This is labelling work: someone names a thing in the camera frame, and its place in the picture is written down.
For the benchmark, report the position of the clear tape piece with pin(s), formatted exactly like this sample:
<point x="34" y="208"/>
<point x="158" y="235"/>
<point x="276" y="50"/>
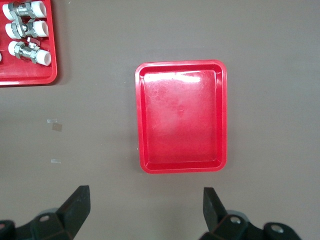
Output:
<point x="52" y="120"/>
<point x="56" y="161"/>

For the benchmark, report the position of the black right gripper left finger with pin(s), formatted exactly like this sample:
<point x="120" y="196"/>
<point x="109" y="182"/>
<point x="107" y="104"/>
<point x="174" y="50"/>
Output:
<point x="75" y="212"/>

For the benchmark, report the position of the metal valve white caps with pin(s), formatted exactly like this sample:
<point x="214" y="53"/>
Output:
<point x="27" y="52"/>
<point x="23" y="10"/>
<point x="25" y="28"/>

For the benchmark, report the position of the red plastic tray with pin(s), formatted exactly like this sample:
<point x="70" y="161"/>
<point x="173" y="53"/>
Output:
<point x="30" y="75"/>
<point x="181" y="117"/>

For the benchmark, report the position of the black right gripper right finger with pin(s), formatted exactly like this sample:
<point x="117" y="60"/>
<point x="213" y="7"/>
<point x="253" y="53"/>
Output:
<point x="215" y="215"/>

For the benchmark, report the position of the brown tape square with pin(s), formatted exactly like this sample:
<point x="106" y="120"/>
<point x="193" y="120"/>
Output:
<point x="57" y="127"/>

